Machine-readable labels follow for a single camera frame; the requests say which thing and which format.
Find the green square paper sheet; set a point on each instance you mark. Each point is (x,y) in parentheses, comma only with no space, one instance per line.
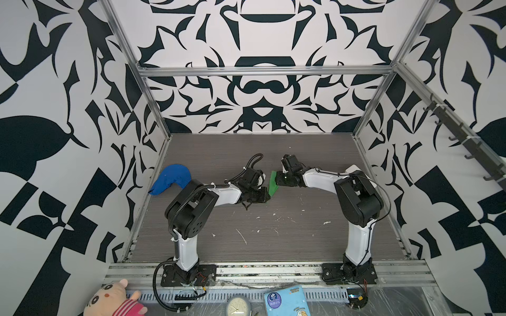
(273,186)

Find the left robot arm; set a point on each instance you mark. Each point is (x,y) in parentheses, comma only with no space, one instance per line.
(190,210)

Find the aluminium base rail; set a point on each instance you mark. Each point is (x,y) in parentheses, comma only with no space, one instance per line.
(256,274)

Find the blue cloth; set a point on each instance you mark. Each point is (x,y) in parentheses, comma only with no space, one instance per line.
(172,174)

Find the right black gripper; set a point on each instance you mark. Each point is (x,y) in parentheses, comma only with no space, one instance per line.
(279,178)

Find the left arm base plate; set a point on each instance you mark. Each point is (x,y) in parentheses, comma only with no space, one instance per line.
(199,275)

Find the white box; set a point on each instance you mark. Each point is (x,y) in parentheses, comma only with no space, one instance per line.
(355,170)

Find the round clock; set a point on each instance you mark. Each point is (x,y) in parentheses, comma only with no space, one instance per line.
(238,306)

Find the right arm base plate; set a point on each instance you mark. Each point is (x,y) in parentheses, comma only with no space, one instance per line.
(344,273)

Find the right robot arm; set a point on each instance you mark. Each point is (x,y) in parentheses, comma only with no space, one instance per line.
(359,201)

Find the blue booklet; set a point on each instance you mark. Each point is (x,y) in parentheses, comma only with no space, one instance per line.
(287,302)

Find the small electronics board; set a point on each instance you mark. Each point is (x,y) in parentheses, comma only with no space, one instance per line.
(358,299)

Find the plush toy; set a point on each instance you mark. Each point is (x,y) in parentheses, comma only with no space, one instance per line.
(111,300)

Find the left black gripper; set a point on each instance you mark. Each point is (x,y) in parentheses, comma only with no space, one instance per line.
(265,195)

